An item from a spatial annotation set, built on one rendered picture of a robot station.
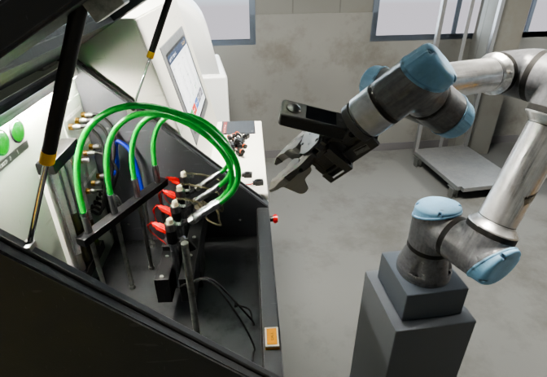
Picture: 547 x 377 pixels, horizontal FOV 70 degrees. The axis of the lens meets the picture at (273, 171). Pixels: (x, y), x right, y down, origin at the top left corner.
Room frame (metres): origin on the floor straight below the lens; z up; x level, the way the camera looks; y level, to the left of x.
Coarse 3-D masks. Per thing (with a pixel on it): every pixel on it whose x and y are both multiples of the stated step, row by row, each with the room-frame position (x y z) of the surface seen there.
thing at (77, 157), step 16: (112, 112) 0.78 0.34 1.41; (176, 112) 0.78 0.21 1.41; (208, 128) 0.79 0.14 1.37; (80, 144) 0.77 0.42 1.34; (224, 144) 0.79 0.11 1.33; (80, 160) 0.77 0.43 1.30; (80, 176) 0.78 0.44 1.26; (240, 176) 0.79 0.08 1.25; (80, 192) 0.77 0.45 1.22; (80, 208) 0.77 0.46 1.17
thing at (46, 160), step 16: (80, 16) 0.45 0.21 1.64; (80, 32) 0.46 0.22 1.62; (64, 48) 0.45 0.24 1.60; (64, 64) 0.45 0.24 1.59; (64, 80) 0.46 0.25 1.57; (64, 96) 0.46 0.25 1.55; (64, 112) 0.46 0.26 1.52; (48, 128) 0.46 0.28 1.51; (48, 144) 0.46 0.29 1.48; (48, 160) 0.46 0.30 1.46; (32, 224) 0.46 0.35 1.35; (32, 240) 0.47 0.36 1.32
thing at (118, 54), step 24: (120, 24) 1.13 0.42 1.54; (144, 24) 1.20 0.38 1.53; (168, 24) 1.52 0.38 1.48; (96, 48) 1.12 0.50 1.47; (120, 48) 1.13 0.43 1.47; (144, 48) 1.13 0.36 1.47; (192, 48) 1.82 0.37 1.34; (96, 72) 1.12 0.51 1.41; (120, 72) 1.13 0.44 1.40; (144, 96) 1.13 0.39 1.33; (168, 96) 1.17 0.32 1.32; (168, 120) 1.13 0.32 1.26; (216, 120) 1.81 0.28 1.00; (192, 144) 1.23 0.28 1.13
